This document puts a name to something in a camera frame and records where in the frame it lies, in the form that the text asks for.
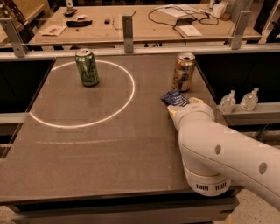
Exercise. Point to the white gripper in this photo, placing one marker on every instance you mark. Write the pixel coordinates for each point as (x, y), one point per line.
(191, 111)

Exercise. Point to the blue rxbar blueberry wrapper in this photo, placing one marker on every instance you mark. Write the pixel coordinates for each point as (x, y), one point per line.
(174, 98)

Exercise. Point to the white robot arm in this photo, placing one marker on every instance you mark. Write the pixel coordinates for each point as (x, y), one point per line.
(214, 155)

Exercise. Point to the orange soda can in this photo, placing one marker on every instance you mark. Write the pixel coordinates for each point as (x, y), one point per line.
(183, 71)

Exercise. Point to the green soda can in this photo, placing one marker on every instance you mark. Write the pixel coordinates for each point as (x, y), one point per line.
(85, 61)

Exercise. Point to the clear sanitizer bottle left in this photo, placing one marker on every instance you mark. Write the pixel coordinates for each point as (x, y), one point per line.
(227, 103)

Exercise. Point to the clear sanitizer bottle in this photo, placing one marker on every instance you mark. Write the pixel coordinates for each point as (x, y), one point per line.
(249, 100)
(227, 103)

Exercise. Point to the clear sanitizer bottle right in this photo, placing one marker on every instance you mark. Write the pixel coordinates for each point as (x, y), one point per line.
(249, 100)

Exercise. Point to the white paper card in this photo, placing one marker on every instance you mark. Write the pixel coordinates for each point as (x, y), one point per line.
(190, 30)

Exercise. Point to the white paper sheets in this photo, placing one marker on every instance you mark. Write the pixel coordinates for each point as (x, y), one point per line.
(177, 10)

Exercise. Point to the small black object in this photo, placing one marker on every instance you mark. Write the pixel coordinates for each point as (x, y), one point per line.
(107, 21)

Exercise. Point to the black tool on desk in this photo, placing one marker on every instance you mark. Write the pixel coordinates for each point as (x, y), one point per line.
(79, 23)

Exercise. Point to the dark handheld device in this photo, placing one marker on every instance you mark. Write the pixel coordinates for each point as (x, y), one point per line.
(70, 12)

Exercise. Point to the white paper note left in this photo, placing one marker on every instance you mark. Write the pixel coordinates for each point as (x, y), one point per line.
(53, 30)

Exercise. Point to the metal bracket middle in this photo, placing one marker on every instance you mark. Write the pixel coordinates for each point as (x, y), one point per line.
(127, 30)

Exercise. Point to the metal bracket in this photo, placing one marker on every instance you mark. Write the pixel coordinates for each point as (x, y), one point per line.
(18, 46)
(127, 30)
(239, 29)

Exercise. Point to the metal bracket right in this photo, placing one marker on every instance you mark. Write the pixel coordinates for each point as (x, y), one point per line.
(239, 29)

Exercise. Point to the metal bracket left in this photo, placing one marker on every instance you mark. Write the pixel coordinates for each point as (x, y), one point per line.
(18, 46)

